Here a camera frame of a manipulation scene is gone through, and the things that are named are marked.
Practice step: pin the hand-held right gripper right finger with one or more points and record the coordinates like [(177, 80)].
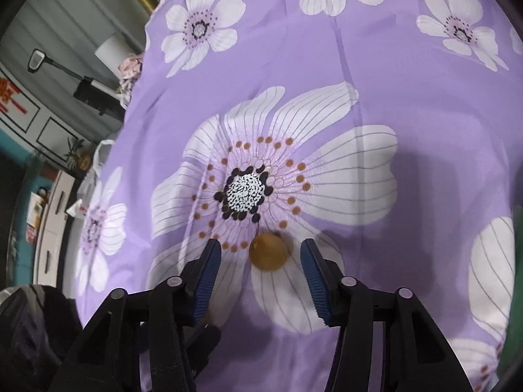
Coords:
[(316, 286)]

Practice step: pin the dark cloth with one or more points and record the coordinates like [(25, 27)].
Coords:
[(32, 335)]

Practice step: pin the grey curtain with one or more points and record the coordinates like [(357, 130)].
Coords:
[(69, 12)]

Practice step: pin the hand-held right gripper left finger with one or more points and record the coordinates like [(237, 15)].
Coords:
[(206, 281)]

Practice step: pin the red wall decoration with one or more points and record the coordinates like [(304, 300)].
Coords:
[(8, 94)]

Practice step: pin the white plastic bag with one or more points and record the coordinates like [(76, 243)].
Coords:
[(98, 159)]

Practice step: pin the cardboard box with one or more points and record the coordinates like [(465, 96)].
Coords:
[(36, 208)]

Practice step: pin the green plate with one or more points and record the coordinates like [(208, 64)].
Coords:
[(514, 326)]

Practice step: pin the white paper roll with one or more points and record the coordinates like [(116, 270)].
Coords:
[(112, 51)]

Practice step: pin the small potted plant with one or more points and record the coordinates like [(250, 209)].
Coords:
[(75, 151)]

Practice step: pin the small tan round fruit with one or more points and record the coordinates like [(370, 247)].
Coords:
[(267, 253)]

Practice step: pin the white drawer cabinet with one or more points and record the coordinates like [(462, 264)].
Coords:
[(55, 212)]

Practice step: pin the purple floral tablecloth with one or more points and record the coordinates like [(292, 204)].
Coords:
[(388, 90)]

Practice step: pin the crumpled pink cloth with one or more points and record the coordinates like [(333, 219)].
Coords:
[(130, 69)]

